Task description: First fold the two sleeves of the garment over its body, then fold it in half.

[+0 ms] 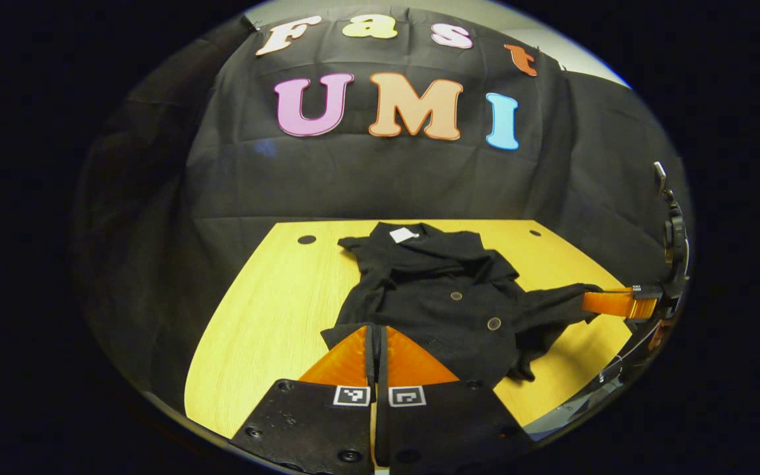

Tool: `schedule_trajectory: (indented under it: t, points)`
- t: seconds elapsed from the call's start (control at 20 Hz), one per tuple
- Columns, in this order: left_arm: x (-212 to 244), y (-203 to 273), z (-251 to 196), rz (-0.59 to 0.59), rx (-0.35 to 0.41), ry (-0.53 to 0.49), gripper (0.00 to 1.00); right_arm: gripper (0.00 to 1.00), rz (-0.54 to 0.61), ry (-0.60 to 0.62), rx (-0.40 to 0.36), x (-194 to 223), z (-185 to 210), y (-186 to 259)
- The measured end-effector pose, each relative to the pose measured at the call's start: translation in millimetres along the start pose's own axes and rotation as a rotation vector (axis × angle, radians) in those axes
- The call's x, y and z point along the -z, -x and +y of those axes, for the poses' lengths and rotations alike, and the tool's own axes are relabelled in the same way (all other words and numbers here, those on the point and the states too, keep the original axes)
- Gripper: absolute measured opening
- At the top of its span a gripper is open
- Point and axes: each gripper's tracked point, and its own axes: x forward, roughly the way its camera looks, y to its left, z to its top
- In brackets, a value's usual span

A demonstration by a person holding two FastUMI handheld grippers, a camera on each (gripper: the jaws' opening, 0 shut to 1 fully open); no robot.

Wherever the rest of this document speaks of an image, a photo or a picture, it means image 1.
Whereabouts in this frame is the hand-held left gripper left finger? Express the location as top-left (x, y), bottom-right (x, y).
top-left (230, 323), bottom-right (378, 475)

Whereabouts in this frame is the black backdrop cloth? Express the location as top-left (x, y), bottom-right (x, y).
top-left (73, 7), bottom-right (691, 410)

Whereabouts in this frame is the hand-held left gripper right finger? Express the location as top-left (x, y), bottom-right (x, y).
top-left (377, 323), bottom-right (536, 473)

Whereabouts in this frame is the black button shirt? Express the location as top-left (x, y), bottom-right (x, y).
top-left (321, 222), bottom-right (605, 387)

